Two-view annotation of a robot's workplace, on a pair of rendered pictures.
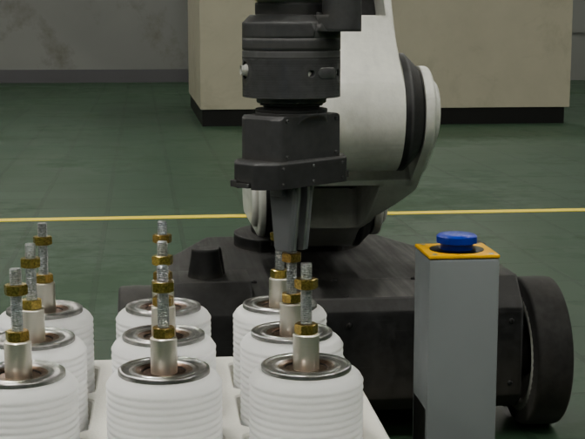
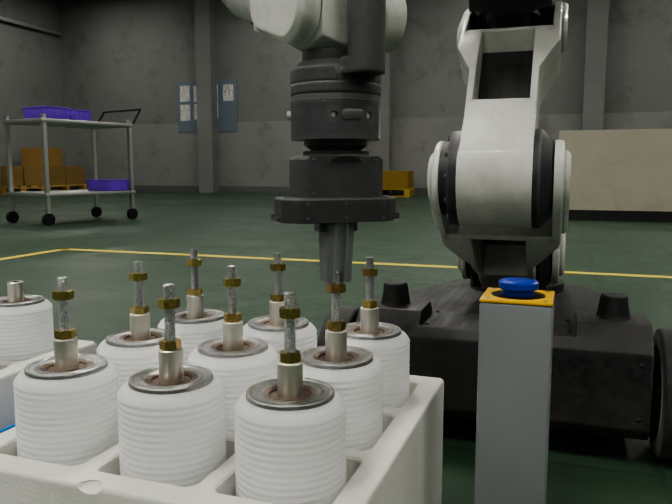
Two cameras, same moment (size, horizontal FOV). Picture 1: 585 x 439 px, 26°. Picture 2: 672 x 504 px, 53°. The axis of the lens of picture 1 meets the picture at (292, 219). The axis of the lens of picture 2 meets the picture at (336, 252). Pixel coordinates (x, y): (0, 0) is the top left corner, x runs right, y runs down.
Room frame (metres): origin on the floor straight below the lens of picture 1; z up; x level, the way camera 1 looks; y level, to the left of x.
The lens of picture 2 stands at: (0.55, -0.28, 0.44)
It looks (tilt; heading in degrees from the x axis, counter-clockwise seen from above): 7 degrees down; 25
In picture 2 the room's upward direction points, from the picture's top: straight up
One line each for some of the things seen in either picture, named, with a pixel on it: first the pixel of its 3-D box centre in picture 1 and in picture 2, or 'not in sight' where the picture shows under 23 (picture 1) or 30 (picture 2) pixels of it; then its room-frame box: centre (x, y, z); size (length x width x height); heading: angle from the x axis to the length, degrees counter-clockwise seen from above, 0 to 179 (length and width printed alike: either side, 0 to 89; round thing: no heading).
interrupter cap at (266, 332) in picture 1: (291, 333); (336, 357); (1.14, 0.00, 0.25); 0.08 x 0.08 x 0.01
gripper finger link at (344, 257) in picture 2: (300, 214); (347, 250); (1.15, -0.01, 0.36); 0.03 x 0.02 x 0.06; 47
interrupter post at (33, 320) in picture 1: (32, 326); (140, 327); (1.12, 0.24, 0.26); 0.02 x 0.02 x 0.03
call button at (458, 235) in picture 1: (456, 243); (518, 289); (1.24, -0.16, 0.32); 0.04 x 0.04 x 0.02
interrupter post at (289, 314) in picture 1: (291, 320); (336, 345); (1.14, 0.00, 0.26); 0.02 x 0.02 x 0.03
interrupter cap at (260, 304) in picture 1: (279, 305); (369, 331); (1.26, 0.01, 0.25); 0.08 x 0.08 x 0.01
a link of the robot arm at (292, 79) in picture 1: (289, 117); (335, 159); (1.15, 0.00, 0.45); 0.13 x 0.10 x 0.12; 137
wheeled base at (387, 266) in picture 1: (314, 254); (509, 296); (1.88, -0.03, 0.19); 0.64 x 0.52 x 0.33; 7
